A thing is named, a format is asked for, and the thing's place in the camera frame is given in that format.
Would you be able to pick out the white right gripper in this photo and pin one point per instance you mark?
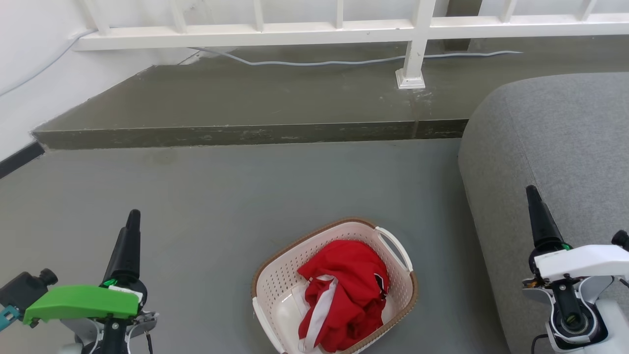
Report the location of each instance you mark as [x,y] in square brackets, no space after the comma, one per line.
[585,260]

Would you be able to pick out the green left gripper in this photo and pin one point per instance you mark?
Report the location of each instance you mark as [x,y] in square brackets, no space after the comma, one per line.
[81,301]

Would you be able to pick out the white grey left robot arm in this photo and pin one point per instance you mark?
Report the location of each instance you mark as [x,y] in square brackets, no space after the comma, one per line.
[113,339]

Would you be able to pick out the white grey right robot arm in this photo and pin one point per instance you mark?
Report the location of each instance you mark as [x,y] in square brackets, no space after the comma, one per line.
[570,319]

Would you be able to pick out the white perforated laundry basket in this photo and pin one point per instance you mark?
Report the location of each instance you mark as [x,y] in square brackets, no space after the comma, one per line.
[280,280]

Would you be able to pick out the grey fabric sofa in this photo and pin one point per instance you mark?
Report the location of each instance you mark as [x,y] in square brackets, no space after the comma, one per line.
[565,147]

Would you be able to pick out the black baseboard strip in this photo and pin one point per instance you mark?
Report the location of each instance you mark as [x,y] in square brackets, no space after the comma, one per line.
[19,158]

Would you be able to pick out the red and white garment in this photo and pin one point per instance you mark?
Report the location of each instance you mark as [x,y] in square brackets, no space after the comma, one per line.
[344,275]

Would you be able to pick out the white metal railing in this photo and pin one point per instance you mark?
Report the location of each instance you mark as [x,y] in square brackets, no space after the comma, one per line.
[245,34]

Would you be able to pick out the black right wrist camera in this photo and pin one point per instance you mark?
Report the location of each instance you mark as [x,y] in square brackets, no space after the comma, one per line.
[621,240]

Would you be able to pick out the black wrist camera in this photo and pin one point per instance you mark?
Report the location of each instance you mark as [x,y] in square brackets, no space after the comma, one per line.
[22,292]
[621,240]

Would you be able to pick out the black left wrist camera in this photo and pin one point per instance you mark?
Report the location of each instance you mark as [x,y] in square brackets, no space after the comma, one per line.
[22,292]

